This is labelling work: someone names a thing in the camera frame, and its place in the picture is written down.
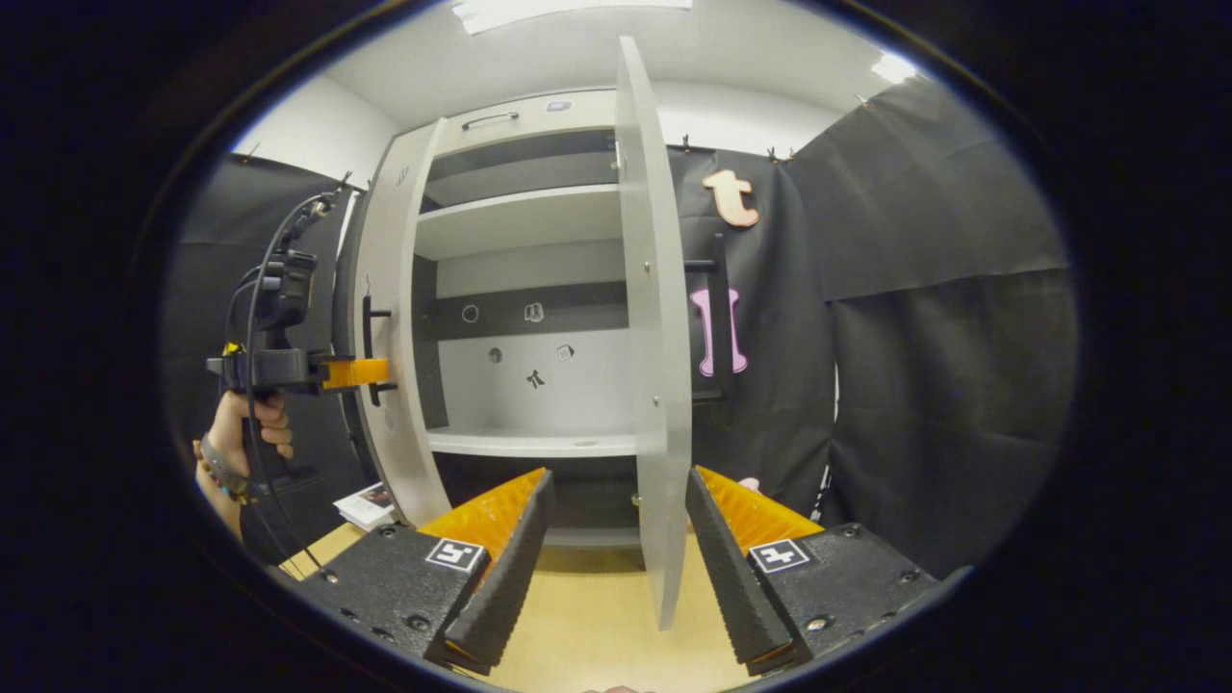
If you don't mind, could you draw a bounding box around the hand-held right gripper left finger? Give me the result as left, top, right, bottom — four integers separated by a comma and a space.
294, 468, 557, 677

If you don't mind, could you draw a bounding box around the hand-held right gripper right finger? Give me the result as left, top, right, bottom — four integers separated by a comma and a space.
685, 465, 939, 677

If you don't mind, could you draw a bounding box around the black door handle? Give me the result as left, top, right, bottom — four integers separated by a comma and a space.
362, 295, 398, 407
683, 234, 734, 403

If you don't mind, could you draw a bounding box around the grey shoe cabinet door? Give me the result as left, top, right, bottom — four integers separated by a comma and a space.
614, 36, 694, 631
351, 117, 453, 528

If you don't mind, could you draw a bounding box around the grey double-door shoe cabinet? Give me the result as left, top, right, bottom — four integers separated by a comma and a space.
351, 89, 675, 550

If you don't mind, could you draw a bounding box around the white cabinet shelf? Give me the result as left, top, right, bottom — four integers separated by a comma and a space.
414, 185, 625, 261
426, 428, 644, 459

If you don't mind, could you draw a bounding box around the grey wristband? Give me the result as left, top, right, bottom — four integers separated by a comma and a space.
197, 433, 256, 503

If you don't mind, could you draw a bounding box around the black backdrop cloth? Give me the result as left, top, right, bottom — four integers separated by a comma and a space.
164, 154, 362, 564
669, 77, 1077, 578

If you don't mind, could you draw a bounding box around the white booklet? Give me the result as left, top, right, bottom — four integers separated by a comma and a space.
333, 481, 398, 532

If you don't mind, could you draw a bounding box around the long ceiling light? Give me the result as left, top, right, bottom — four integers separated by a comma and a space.
452, 0, 694, 35

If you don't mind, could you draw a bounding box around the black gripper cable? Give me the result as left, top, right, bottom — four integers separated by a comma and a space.
223, 188, 343, 574

